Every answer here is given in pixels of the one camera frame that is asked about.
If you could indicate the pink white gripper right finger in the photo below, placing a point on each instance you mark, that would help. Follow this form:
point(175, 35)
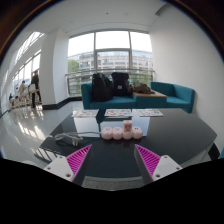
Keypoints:
point(152, 166)

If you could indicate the pink white gripper left finger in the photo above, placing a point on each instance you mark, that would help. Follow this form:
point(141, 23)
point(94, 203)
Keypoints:
point(73, 167)

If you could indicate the pink charger plug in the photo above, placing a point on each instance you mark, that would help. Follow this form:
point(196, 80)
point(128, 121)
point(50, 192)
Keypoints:
point(127, 125)

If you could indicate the black glass coffee table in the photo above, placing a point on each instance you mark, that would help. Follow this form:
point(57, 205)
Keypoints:
point(178, 134)

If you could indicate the pink power strip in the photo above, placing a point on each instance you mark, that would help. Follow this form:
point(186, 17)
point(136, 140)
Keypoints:
point(118, 133)

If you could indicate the right magazine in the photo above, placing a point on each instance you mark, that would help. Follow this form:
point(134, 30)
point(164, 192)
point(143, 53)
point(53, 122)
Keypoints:
point(149, 113)

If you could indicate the magazine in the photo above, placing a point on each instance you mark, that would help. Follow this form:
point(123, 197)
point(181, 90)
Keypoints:
point(85, 113)
point(149, 113)
point(118, 113)

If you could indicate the left magazine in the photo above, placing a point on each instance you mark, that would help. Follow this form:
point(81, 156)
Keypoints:
point(85, 113)

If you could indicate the middle magazine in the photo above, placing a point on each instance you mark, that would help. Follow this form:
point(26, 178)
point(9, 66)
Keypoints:
point(118, 113)

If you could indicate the wooden side table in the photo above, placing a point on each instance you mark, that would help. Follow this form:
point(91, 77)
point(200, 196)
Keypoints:
point(154, 100)

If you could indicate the teal sofa left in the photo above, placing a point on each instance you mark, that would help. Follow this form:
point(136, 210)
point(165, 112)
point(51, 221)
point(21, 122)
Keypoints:
point(117, 102)

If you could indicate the teal armchair right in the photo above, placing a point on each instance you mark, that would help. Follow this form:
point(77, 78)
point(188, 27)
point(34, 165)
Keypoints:
point(177, 96)

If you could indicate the brown bag on table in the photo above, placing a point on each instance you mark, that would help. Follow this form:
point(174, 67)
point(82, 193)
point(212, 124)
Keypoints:
point(140, 88)

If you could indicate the black backpack left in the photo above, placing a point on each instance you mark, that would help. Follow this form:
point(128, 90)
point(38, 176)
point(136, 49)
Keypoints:
point(102, 88)

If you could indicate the black backpack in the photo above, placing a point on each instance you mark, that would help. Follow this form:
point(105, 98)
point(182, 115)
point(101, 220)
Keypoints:
point(120, 83)
point(102, 88)

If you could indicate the window railing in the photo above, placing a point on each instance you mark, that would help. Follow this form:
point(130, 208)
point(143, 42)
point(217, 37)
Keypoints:
point(76, 79)

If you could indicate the black backpack right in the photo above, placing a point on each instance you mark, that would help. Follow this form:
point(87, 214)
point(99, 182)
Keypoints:
point(120, 83)

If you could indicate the seated person in beige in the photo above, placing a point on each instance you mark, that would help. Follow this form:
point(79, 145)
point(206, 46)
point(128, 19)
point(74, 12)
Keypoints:
point(22, 88)

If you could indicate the standing person in black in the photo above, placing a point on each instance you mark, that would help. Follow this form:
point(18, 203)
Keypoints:
point(35, 81)

